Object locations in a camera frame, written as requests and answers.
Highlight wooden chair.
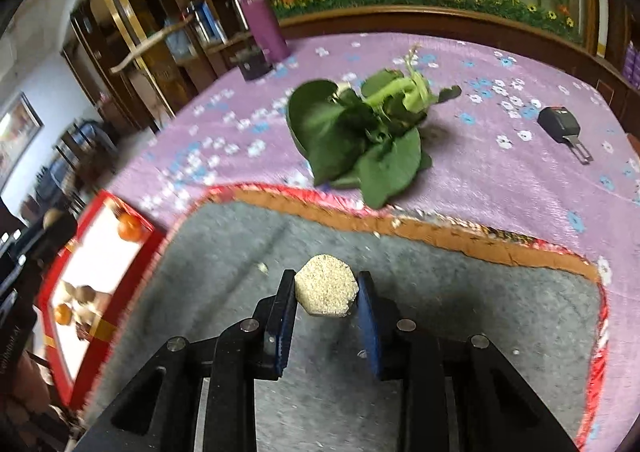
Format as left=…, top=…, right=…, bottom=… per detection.
left=110, top=16, right=192, bottom=119

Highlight black car key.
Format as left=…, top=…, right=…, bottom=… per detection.
left=537, top=106, right=593, bottom=165

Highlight purple thermos bottle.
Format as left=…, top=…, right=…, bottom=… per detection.
left=238, top=0, right=291, bottom=63

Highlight black round mount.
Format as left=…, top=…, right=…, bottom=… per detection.
left=231, top=45, right=272, bottom=81

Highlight grey felt mat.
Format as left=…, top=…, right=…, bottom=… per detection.
left=85, top=190, right=602, bottom=451

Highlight green leafy vegetable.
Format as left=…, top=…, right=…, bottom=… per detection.
left=286, top=48, right=461, bottom=209

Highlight framed painting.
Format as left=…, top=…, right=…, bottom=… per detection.
left=0, top=92, right=43, bottom=187

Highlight purple bottles on shelf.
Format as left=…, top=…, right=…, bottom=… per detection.
left=622, top=42, right=640, bottom=90

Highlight brown longan back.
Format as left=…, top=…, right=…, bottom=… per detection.
left=42, top=208, right=63, bottom=230

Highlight brown longan large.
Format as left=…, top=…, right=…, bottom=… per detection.
left=74, top=285, right=98, bottom=305

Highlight red white tray box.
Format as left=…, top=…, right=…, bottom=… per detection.
left=38, top=191, right=165, bottom=411

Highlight cream polygon block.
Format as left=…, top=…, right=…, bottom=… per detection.
left=294, top=255, right=359, bottom=317

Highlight left hand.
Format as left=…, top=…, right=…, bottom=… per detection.
left=1, top=351, right=51, bottom=427

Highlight orange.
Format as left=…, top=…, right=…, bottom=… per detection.
left=54, top=302, right=74, bottom=326
left=117, top=212, right=145, bottom=243

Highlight purple floral tablecloth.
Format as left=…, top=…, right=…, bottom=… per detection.
left=111, top=34, right=639, bottom=451

